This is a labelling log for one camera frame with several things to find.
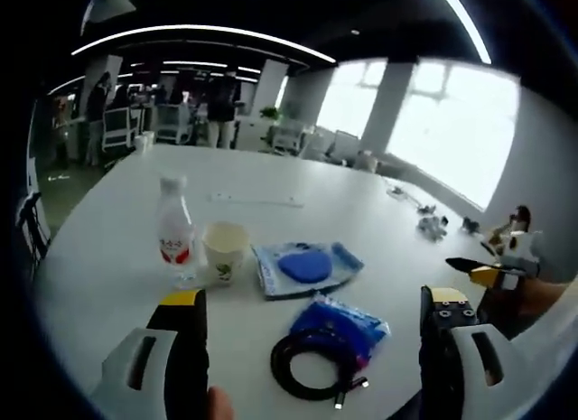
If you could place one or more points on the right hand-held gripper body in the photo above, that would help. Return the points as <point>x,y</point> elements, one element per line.
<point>526,250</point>

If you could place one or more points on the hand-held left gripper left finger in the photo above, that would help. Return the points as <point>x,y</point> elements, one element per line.
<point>189,348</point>

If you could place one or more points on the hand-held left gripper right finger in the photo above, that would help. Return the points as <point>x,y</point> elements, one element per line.
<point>440,348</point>

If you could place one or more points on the white paper cup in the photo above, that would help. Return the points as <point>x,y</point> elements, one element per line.
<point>223,262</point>

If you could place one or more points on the blue tissue pack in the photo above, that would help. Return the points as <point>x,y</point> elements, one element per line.
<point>343,325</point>

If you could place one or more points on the clear plastic water bottle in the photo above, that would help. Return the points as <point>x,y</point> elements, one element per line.
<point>174,230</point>

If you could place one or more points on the blue sponge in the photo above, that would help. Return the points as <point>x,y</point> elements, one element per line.
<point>302,266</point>

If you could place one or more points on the person's right hand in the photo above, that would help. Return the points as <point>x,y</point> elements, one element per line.
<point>544,298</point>

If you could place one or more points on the person's left hand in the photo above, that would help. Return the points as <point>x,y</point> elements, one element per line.
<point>221,404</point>

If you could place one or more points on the small dark toy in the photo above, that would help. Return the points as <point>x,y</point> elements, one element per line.
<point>471,224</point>

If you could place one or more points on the white table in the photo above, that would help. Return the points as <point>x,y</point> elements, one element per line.
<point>361,212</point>

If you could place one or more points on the beige bag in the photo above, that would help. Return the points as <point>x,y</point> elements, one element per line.
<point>366,160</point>

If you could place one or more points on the black tripod stand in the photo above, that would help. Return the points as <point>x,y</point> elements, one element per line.
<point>31,221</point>

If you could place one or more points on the green potted plant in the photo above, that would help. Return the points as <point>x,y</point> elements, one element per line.
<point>269,113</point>

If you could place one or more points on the long ceiling light strip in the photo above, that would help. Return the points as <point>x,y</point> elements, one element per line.
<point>203,30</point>

